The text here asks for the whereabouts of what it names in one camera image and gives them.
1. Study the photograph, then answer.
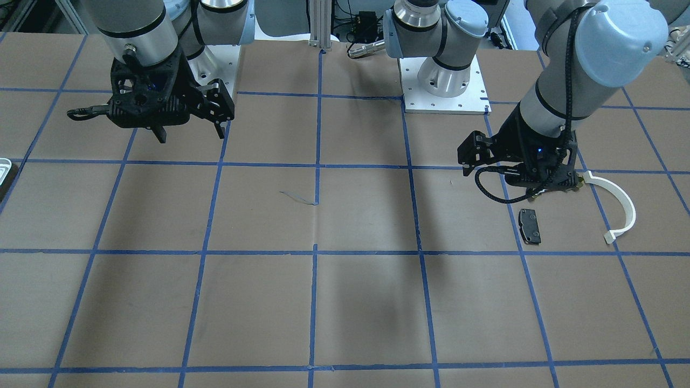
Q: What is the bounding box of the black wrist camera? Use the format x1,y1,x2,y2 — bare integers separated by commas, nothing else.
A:
188,78,235,123
457,130,501,177

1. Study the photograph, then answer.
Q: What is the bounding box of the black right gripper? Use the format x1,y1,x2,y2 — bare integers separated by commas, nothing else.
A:
107,44,226,143

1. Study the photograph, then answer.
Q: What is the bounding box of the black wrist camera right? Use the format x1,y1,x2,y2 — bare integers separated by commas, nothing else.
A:
188,78,235,123

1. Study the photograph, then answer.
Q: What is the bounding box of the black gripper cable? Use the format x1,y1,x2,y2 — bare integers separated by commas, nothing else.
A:
474,165,545,204

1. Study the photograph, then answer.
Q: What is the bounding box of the aluminium frame post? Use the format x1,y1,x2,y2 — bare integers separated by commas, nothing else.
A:
307,0,333,52

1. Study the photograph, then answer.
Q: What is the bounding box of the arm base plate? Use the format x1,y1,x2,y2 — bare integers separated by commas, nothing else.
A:
398,56,491,115
188,45,243,98

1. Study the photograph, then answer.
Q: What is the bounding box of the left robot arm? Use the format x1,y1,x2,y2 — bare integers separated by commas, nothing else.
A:
491,1,688,202

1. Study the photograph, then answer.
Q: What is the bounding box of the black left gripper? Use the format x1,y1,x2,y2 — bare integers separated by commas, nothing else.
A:
493,105,577,191

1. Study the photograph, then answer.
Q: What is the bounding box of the white curved plastic part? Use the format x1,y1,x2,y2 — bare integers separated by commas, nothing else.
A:
583,170,637,245

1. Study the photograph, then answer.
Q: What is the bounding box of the black brake pad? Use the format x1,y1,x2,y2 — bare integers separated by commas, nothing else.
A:
518,209,542,245

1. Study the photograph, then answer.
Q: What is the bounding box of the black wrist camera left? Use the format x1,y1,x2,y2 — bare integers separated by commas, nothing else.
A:
457,130,501,177

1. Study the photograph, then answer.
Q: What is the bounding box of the brake shoe olive metal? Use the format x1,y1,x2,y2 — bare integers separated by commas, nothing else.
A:
572,174,585,191

